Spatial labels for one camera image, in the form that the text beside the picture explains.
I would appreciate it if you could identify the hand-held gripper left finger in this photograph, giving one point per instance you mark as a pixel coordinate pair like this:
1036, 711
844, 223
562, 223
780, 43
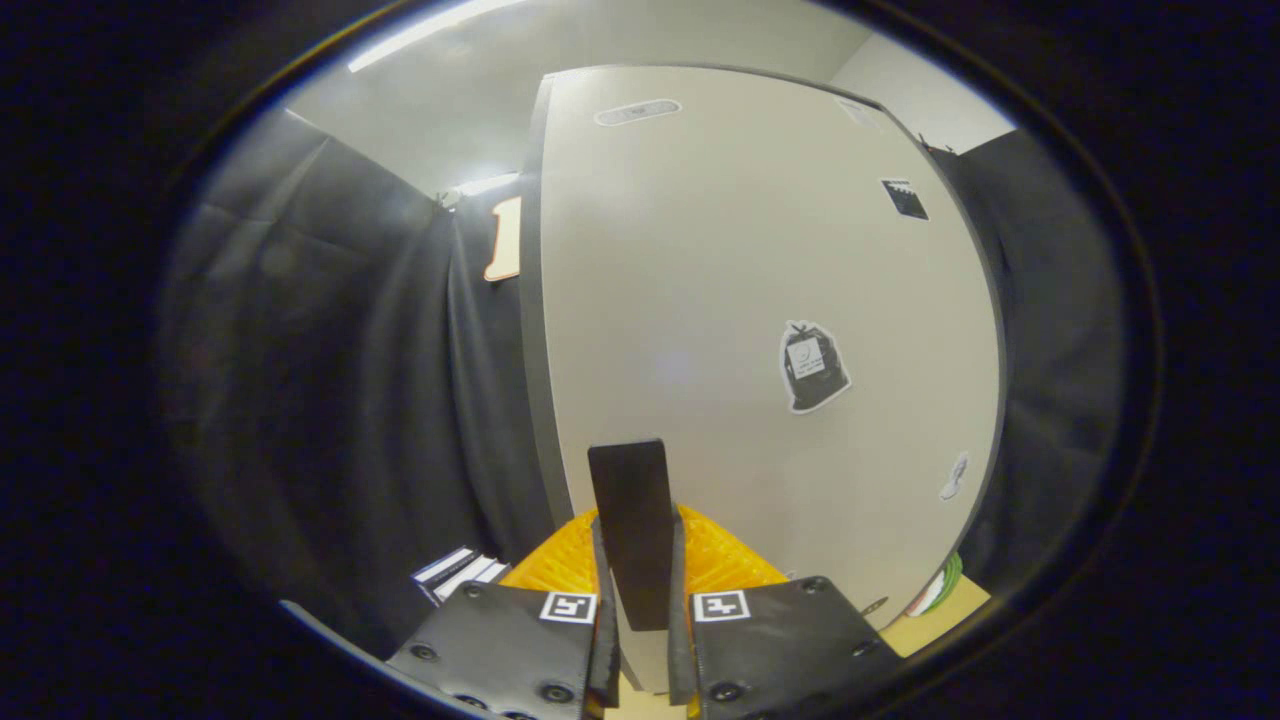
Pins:
605, 640

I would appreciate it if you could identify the grey cover book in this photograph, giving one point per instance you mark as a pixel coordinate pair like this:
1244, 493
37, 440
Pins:
478, 574

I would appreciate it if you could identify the dark blue book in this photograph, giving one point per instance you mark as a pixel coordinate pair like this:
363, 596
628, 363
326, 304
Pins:
438, 568

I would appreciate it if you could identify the white shoe cabinet door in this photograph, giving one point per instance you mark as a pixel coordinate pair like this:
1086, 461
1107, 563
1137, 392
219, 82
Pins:
700, 280

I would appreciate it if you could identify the red green white packet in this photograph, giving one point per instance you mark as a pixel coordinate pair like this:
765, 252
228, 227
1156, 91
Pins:
935, 592

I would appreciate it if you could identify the grey shoe cabinet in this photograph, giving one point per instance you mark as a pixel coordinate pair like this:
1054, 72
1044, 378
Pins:
535, 330

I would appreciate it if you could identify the black backdrop cloth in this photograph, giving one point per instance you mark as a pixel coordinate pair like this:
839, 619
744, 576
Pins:
1050, 350
330, 380

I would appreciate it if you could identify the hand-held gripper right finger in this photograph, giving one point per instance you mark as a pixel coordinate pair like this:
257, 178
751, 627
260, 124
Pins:
681, 640

